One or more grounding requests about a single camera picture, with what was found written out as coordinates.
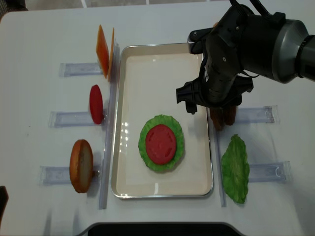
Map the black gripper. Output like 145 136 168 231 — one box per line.
176 76 253 114

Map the brown meat patty front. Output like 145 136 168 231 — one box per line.
209 108 225 131

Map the brown meat patty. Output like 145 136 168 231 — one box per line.
209 108 225 131
223 106 237 126

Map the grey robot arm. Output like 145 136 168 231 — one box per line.
176 0 315 114

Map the brown meat patty back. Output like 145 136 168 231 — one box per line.
223 106 237 126

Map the green lettuce leaf on bun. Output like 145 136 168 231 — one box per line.
138 115 185 172

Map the red tomato slice on lettuce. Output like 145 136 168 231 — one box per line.
145 124 177 165

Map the green lettuce leaf standing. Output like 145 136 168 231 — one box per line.
221 134 250 204

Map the orange cheese slice front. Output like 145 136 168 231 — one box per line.
107 28 115 82

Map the orange cheese slice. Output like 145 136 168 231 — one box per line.
95 25 109 78
107 28 115 82

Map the orange cheese slice back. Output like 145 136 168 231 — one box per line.
95 25 109 78

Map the red tomato slice standing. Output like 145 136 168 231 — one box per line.
89 85 104 124

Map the white rectangular tray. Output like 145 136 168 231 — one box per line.
111 43 213 199

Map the clear acrylic holder right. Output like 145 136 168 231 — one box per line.
209 105 291 207

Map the clear acrylic holder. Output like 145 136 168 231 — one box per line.
39 40 120 209
209 105 291 207

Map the top bun slice standing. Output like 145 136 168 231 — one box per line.
69 139 94 193

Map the clear acrylic holder left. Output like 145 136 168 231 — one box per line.
39 40 120 209

